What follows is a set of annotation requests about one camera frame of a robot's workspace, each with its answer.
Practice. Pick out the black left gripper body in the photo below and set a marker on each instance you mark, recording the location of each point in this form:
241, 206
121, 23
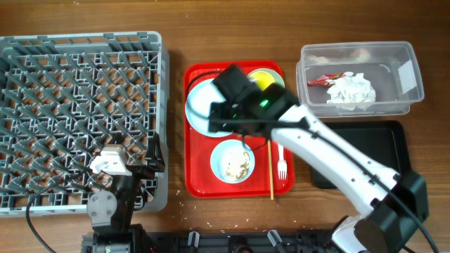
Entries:
145, 172

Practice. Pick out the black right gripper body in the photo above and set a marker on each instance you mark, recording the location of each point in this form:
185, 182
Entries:
231, 114

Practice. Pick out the small light blue bowl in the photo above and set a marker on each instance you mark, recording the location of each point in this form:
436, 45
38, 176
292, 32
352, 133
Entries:
232, 161

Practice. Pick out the white plastic fork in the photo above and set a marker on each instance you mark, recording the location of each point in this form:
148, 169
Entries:
282, 164

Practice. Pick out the wooden chopstick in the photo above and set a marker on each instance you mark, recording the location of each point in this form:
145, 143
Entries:
271, 180

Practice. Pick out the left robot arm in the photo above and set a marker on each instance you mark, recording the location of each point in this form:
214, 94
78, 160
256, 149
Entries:
111, 210

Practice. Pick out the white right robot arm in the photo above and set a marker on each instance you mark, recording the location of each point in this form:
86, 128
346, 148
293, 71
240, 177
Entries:
391, 206

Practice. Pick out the clear plastic waste bin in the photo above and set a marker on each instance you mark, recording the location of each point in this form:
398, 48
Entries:
390, 66

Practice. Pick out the grey dishwasher rack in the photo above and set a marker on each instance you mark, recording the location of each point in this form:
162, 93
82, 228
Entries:
64, 97

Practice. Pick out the yellow cup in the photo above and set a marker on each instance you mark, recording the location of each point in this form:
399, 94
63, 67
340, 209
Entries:
262, 79

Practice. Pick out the green bowl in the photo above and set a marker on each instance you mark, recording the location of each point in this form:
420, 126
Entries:
278, 78

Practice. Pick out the red serving tray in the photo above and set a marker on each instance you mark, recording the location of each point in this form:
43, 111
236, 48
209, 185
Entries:
201, 182

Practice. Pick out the large light blue plate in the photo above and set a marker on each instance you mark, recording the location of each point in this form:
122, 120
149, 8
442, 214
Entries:
197, 107

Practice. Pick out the red snack wrapper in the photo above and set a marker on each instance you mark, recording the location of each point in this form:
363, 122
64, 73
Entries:
325, 79

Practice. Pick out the crumpled white paper napkin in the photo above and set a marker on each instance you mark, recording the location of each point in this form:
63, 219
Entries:
351, 88

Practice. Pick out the black plastic tray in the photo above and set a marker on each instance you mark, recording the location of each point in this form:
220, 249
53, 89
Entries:
384, 141

